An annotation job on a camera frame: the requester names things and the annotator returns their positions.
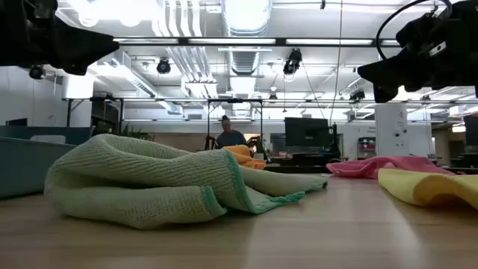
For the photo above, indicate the black computer monitor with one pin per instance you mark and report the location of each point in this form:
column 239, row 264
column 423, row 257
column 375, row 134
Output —
column 471, row 129
column 306, row 132
column 16, row 122

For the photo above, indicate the silver ventilation duct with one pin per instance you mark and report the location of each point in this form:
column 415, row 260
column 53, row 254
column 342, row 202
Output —
column 246, row 15

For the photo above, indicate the person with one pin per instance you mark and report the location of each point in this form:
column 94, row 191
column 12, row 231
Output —
column 229, row 140

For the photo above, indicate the black background shelf rack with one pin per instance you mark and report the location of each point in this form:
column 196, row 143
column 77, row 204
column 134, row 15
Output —
column 106, row 112

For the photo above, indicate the black background robot frame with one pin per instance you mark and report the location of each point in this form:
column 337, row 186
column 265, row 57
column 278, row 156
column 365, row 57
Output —
column 235, row 100

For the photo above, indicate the orange microfiber towel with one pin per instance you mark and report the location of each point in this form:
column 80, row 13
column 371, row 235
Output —
column 244, row 157

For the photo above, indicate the pink microfiber towel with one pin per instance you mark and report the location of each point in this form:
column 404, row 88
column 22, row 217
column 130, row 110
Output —
column 373, row 164

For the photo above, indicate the pale green teal-edged towel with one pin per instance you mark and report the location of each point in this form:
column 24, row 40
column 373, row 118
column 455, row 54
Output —
column 130, row 168

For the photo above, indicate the yellow microfiber towel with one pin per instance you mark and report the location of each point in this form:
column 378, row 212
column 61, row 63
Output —
column 418, row 187

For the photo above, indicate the shelf with red bins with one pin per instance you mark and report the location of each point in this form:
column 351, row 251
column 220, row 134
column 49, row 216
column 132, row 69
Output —
column 366, row 147

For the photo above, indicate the white building column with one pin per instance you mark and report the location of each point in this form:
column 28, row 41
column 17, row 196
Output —
column 392, row 130

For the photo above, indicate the teal plastic bin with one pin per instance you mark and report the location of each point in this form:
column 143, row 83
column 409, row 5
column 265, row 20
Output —
column 22, row 168

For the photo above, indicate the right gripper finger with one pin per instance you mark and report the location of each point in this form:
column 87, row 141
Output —
column 384, row 73
column 384, row 95

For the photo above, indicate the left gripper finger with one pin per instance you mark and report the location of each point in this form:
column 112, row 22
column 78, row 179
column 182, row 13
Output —
column 91, row 45
column 74, row 69

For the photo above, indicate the black ceiling spotlight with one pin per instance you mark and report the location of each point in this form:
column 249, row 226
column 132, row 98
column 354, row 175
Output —
column 357, row 95
column 292, row 61
column 163, row 66
column 36, row 73

